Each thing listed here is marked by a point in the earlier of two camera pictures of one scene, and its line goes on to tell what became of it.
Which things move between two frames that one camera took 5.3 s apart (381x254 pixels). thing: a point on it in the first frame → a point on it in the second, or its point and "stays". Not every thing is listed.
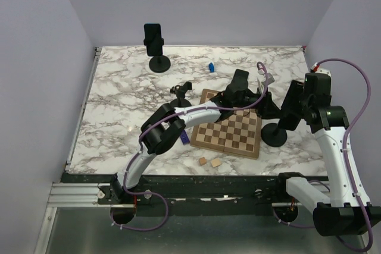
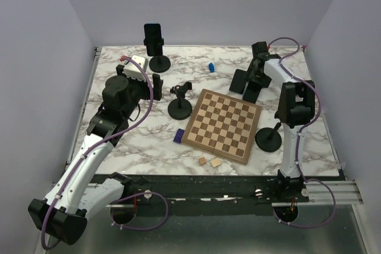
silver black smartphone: [240, 81] stays
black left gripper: [268, 110] → [144, 85]
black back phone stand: [158, 63] stays
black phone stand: [181, 101] stays
